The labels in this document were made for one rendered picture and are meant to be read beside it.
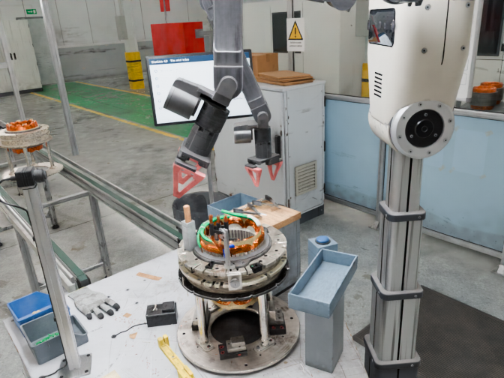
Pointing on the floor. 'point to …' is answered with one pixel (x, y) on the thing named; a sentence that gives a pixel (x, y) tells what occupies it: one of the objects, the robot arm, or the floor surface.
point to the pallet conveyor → (97, 191)
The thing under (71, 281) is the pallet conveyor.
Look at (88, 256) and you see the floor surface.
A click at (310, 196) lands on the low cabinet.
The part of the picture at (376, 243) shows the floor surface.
